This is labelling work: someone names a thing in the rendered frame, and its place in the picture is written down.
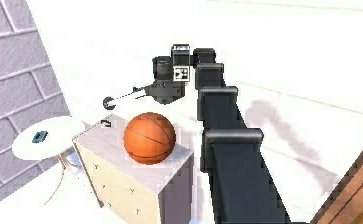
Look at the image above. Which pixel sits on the round white side table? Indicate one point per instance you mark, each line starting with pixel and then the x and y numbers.
pixel 45 140

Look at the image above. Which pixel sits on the brown wooden furniture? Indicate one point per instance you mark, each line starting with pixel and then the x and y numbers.
pixel 352 193

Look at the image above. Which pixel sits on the orange basketball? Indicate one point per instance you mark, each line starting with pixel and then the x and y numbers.
pixel 149 138

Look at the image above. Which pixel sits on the small black and white object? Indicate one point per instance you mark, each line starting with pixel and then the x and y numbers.
pixel 105 123

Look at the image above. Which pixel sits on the pale wooden chest of drawers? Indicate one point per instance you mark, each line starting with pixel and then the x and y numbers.
pixel 132 173

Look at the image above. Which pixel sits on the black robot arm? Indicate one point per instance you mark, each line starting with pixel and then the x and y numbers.
pixel 235 166

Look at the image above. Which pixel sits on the small blue box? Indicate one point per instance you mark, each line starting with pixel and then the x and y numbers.
pixel 39 136

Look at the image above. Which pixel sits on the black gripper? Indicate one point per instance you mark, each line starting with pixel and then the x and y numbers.
pixel 163 80

